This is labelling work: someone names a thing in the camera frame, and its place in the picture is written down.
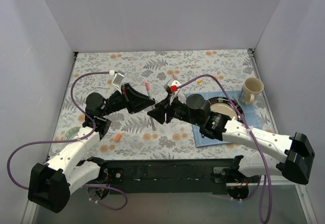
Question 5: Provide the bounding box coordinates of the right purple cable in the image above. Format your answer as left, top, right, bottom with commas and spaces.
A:
175, 74, 272, 224

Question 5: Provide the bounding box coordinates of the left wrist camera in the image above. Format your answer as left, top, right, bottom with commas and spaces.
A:
111, 71, 124, 89

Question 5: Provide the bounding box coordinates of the brown striped plate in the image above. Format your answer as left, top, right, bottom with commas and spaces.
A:
208, 97, 244, 122

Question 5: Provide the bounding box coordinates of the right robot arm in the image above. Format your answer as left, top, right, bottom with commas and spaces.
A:
148, 94, 315, 185

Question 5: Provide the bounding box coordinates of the patterned small bowl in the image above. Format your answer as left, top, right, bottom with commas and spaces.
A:
63, 126, 80, 141

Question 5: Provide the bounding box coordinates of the purple highlighter pen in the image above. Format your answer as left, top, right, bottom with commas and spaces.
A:
150, 117, 156, 131

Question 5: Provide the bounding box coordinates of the thin yellow tipped pen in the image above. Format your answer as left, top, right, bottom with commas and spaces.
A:
92, 86, 111, 90

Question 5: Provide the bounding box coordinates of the white acrylic marker pink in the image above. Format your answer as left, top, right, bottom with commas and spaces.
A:
146, 90, 154, 100

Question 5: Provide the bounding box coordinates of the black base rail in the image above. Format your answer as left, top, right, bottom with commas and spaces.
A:
68, 159, 270, 194

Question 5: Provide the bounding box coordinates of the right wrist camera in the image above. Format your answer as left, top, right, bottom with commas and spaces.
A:
164, 78, 181, 105

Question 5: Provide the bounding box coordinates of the cream mug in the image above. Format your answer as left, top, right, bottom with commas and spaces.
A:
239, 77, 264, 105

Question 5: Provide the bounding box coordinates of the blue checkered placemat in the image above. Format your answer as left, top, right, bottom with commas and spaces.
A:
192, 90, 261, 148

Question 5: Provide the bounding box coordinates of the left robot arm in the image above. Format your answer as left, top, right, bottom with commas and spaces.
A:
28, 83, 155, 213

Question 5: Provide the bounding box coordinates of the floral tablecloth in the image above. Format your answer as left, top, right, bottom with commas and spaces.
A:
49, 49, 258, 160

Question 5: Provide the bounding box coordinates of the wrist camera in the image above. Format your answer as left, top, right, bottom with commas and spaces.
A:
111, 71, 124, 89
164, 78, 181, 105

